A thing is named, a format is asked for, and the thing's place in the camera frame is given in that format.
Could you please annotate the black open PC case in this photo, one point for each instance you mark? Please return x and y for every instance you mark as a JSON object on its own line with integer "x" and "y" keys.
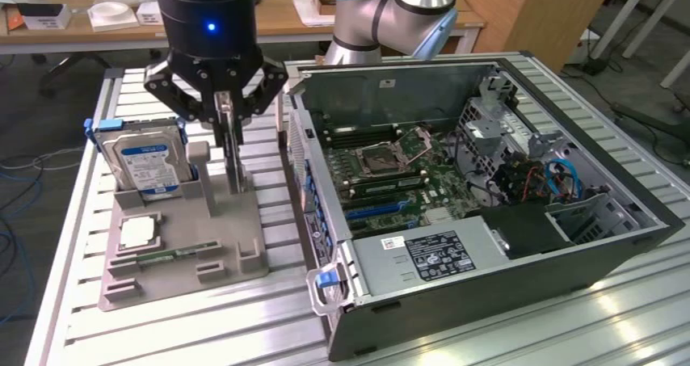
{"x": 485, "y": 301}

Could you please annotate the blue expansion slot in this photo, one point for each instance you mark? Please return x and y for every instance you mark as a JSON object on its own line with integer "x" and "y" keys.
{"x": 377, "y": 211}

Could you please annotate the wooden cabinet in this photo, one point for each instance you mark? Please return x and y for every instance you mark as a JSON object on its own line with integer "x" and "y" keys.
{"x": 540, "y": 18}

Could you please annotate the CPU socket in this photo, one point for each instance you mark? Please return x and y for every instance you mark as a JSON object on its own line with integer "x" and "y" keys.
{"x": 380, "y": 160}

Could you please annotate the loose green RAM stick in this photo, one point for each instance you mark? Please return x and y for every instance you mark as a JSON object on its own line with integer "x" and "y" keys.
{"x": 178, "y": 253}

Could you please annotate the green graphics card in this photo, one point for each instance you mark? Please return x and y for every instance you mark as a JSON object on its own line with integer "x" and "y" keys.
{"x": 233, "y": 172}

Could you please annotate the hard disk in blue caddy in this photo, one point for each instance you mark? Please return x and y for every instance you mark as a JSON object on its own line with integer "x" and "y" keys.
{"x": 146, "y": 168}

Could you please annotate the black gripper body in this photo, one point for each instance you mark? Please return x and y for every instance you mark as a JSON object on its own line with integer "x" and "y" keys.
{"x": 205, "y": 39}

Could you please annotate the grey parts rack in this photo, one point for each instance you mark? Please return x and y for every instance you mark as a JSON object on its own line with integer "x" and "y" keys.
{"x": 184, "y": 277}

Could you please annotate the silver socket cover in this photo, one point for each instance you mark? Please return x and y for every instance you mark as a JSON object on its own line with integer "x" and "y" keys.
{"x": 418, "y": 141}

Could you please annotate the blue case latch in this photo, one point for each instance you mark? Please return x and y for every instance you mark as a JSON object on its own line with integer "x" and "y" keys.
{"x": 325, "y": 280}

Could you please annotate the black floor stand base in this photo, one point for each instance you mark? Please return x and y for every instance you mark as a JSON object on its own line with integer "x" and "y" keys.
{"x": 664, "y": 123}

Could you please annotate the wooden desk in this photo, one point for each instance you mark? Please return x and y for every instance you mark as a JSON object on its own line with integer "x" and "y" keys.
{"x": 81, "y": 36}

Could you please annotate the silver CPU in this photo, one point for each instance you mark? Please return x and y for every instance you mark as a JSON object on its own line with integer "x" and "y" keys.
{"x": 138, "y": 232}

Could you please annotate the white paper stack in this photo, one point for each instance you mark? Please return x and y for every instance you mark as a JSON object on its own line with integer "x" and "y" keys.
{"x": 313, "y": 12}

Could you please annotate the grey power supply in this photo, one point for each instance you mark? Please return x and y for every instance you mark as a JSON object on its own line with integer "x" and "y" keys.
{"x": 389, "y": 269}

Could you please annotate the black service label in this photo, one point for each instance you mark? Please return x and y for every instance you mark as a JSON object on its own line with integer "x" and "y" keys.
{"x": 316, "y": 236}

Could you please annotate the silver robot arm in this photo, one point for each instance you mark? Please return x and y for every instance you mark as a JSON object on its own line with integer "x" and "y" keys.
{"x": 366, "y": 18}

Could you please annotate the black RAM slot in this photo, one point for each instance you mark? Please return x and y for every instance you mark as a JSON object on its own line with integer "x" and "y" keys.
{"x": 361, "y": 143}
{"x": 357, "y": 133}
{"x": 356, "y": 128}
{"x": 377, "y": 176}
{"x": 358, "y": 138}
{"x": 377, "y": 196}

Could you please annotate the small white box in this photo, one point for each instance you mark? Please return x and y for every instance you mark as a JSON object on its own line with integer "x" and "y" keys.
{"x": 149, "y": 14}

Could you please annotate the orange packet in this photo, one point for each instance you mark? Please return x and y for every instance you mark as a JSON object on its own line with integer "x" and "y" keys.
{"x": 14, "y": 20}

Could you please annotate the long black expansion slot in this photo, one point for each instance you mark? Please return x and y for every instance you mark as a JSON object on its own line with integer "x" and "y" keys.
{"x": 366, "y": 203}

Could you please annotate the black office chair base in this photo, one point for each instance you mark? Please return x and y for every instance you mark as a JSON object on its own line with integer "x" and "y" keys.
{"x": 70, "y": 65}

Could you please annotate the silver chipset heatsink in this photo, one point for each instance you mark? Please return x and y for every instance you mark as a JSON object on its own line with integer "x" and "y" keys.
{"x": 441, "y": 216}

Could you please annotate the white box with black lid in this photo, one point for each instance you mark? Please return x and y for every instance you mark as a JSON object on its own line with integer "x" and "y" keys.
{"x": 46, "y": 20}

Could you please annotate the green motherboard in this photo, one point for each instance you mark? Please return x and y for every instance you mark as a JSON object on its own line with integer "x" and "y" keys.
{"x": 448, "y": 180}

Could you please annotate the installed RAM stick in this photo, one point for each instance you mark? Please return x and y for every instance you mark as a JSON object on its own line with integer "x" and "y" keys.
{"x": 389, "y": 185}

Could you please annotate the silver drive cage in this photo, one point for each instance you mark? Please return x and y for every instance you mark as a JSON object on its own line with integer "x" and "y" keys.
{"x": 485, "y": 131}

